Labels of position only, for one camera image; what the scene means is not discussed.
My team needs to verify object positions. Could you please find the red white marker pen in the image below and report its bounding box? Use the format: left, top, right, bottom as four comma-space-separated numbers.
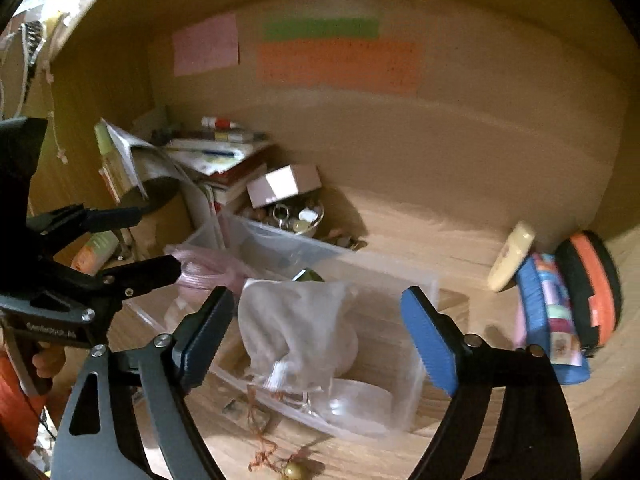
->
201, 116, 242, 130

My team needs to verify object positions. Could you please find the green spray bottle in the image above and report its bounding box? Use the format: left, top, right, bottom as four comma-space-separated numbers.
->
94, 122, 126, 203

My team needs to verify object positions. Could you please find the person left hand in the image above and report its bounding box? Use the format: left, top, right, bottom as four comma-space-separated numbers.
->
32, 341, 66, 378

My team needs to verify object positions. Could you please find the blue patchwork pencil pouch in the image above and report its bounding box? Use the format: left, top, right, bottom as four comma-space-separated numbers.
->
514, 252, 590, 386

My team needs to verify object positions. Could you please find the pink sticky note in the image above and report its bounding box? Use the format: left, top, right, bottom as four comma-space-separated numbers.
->
171, 13, 240, 77

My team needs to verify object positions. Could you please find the clear plastic storage bin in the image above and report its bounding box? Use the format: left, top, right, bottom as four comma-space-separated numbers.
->
128, 214, 439, 441

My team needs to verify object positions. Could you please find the orange sticky note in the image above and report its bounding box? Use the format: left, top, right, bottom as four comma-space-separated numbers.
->
257, 38, 421, 94

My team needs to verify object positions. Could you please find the cream small lotion bottle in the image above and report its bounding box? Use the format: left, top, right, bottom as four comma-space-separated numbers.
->
487, 221, 536, 292

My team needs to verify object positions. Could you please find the white printed paper sheet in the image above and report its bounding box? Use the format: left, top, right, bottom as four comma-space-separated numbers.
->
100, 119, 167, 202

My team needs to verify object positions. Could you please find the white small cardboard box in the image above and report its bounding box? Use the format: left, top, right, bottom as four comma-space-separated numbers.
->
247, 165, 322, 208

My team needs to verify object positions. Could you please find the orange green sanitizer tube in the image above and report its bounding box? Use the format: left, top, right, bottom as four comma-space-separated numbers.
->
70, 231, 119, 275

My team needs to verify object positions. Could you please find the stack of books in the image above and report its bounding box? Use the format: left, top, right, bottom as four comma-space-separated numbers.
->
163, 138, 273, 212

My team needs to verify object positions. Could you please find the orange beaded string charm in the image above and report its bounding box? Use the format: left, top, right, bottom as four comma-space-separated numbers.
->
246, 386, 309, 480

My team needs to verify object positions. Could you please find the black orange round case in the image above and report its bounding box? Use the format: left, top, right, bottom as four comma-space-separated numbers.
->
554, 231, 623, 356

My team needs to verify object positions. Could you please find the white drawstring cloth pouch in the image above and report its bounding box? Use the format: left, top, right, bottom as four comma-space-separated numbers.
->
238, 280, 359, 394

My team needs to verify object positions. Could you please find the green sticky note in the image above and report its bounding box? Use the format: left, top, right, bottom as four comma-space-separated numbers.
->
262, 18, 380, 42

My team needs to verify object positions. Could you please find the white round powder jar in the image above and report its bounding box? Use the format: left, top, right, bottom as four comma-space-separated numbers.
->
309, 378, 393, 437

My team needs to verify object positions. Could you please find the bowl of trinkets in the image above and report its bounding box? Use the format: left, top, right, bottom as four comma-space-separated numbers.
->
243, 197, 326, 237

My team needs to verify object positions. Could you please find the orange sleeve forearm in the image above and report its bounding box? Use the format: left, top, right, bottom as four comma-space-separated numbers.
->
0, 352, 47, 458

